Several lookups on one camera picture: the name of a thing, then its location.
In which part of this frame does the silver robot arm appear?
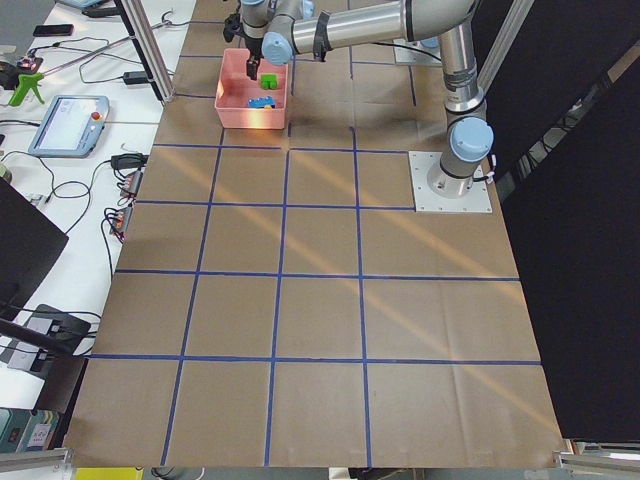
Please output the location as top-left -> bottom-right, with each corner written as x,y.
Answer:
223,0 -> 494,199

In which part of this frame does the black power adapter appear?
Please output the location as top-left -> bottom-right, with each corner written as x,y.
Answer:
122,71 -> 149,85

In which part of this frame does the pink plastic box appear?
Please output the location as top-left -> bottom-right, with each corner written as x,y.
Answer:
214,48 -> 289,130

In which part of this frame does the grey usb hub upper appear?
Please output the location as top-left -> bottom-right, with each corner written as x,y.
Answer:
119,170 -> 143,197

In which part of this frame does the green clamp tool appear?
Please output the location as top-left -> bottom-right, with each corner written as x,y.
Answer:
8,72 -> 45,107

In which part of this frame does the blue toy block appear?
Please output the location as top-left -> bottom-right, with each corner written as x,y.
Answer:
247,96 -> 276,109

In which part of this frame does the teach pendant tablet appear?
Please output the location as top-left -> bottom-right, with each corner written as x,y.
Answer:
28,95 -> 110,158

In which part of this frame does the grey usb hub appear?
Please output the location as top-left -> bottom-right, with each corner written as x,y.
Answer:
119,170 -> 143,197
111,205 -> 133,237

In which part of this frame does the grey usb hub lower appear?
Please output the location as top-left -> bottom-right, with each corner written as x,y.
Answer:
111,205 -> 133,237

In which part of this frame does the black monitor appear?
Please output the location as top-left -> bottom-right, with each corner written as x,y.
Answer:
0,180 -> 69,321

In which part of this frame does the green toy block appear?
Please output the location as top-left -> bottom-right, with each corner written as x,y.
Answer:
259,73 -> 279,90

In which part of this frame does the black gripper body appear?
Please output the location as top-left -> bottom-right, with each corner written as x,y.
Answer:
223,13 -> 265,60

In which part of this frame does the aluminium frame post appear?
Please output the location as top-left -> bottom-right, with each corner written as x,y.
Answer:
114,0 -> 175,104

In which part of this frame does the black phone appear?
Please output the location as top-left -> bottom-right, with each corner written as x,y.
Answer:
33,24 -> 74,38

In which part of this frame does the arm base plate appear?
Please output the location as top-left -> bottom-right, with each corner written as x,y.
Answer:
393,37 -> 441,67
408,151 -> 493,214

